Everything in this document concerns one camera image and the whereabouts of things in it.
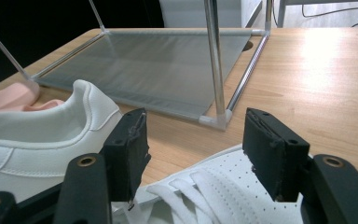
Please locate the white sneaker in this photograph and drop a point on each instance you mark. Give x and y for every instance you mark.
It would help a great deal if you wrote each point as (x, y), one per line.
(37, 149)
(223, 186)

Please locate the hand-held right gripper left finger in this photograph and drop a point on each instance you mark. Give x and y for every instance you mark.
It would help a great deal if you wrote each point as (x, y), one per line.
(126, 155)

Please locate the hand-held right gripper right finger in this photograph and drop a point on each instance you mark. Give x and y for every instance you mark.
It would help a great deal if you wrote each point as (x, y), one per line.
(273, 155)

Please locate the pink slipper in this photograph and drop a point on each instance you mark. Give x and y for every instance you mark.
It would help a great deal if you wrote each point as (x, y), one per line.
(6, 98)

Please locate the grey cabinet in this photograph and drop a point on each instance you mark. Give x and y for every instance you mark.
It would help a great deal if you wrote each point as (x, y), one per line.
(192, 12)

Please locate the metal frame grey shoe rack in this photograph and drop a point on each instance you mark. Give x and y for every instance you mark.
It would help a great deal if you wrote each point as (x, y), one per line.
(155, 68)

